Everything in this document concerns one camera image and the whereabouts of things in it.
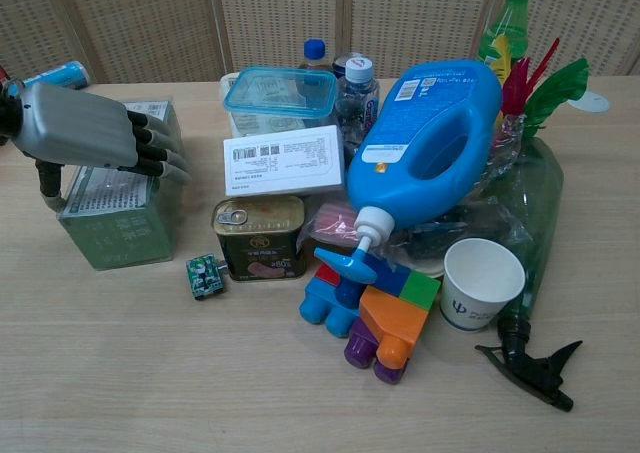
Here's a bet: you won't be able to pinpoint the orange toy block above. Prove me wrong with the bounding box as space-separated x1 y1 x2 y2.
358 286 432 372

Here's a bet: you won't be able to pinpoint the light blue toy block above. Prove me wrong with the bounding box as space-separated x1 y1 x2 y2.
298 275 366 338

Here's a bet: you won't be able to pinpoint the green toy block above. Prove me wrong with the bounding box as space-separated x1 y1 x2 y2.
399 270 442 313

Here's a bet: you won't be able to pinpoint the white plastic tub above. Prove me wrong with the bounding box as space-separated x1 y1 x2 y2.
219 71 242 139

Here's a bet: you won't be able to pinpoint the clear water bottle white cap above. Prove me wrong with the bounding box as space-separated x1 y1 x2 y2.
334 55 381 157

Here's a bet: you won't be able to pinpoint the blue and red drink can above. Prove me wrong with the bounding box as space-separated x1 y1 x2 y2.
332 52 361 78

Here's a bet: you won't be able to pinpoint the green spray bottle black trigger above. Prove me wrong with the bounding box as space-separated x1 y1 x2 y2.
474 136 585 413

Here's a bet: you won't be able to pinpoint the white cardboard box with barcodes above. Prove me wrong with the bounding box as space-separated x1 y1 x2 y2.
222 125 347 198

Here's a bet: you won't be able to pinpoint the small green circuit board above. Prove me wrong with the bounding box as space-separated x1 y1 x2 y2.
185 253 230 302

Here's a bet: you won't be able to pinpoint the crinkled clear plastic wrap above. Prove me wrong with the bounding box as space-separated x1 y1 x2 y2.
479 112 529 187

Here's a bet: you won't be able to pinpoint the green soda bottle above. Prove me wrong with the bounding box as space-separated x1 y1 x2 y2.
474 0 537 124

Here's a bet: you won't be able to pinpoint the wooden lattice folding screen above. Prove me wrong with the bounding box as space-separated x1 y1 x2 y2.
0 0 640 83

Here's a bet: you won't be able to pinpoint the light blue cylindrical can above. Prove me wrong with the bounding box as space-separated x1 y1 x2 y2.
22 60 92 90

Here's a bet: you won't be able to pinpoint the clear container with blue lid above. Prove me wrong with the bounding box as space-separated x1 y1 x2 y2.
222 66 339 139

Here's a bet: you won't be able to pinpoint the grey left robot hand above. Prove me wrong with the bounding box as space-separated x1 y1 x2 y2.
13 81 193 214

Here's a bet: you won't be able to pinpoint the clear plastic bag dark contents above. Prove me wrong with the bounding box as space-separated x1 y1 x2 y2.
387 192 534 279

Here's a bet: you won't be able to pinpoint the white paper cup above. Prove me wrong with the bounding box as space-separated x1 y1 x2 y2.
439 237 526 333

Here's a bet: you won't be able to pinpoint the green cardboard box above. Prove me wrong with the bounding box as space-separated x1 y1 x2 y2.
56 100 184 273

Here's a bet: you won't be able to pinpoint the dark blue toy block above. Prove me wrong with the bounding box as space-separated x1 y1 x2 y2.
367 255 412 289

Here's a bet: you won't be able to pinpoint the white round disc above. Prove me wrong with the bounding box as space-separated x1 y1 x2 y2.
567 91 612 114

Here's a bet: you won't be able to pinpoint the red and green feathers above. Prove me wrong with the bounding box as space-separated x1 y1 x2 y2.
492 35 591 142

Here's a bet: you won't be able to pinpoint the luncheon meat tin can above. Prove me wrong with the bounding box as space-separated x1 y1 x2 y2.
212 195 307 283

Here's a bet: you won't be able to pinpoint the pink striped plastic packet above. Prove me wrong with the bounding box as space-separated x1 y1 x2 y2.
297 197 364 254

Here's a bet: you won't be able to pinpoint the blue detergent pump bottle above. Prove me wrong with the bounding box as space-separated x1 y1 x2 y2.
313 60 504 284

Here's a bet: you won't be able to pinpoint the purple toy block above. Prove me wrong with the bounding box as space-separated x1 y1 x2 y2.
342 317 409 386

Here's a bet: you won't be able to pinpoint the red toy block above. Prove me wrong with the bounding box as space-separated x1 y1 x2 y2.
314 264 342 285

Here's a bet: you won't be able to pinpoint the clear bottle with blue cap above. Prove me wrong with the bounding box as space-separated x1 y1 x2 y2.
299 38 334 73

